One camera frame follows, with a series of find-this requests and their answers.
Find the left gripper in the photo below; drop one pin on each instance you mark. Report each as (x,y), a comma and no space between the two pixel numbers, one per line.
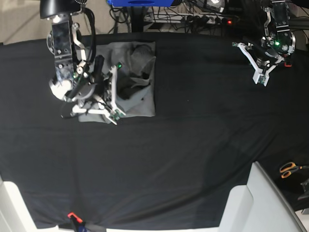
(261,60)

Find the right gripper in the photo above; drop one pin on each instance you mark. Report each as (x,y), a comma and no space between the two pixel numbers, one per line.
(102,101)

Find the grey T-shirt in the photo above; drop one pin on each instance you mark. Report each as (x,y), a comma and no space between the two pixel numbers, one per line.
(135,83)

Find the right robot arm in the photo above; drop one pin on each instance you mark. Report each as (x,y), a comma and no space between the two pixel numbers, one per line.
(79,78)

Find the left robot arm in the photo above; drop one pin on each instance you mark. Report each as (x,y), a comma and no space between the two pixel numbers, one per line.
(276,45)

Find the red black clamp right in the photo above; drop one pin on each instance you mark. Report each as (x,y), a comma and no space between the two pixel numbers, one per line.
(287,62)

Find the blue plastic box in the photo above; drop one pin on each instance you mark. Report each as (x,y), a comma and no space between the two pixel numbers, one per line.
(142,3)

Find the black metal stand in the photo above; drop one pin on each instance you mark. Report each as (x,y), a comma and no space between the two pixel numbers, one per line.
(137,15)

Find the white power strip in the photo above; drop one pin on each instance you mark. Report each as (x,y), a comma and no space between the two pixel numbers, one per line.
(174,18)

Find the black table cloth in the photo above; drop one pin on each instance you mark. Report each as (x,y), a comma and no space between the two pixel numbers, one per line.
(171,171)

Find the red blue clamp front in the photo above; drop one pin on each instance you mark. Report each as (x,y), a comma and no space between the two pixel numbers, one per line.
(77,223)

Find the white chair left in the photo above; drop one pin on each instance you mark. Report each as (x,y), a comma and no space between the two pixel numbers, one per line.
(14,215)

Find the orange handled scissors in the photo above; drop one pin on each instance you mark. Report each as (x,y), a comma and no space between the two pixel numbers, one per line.
(289,168)

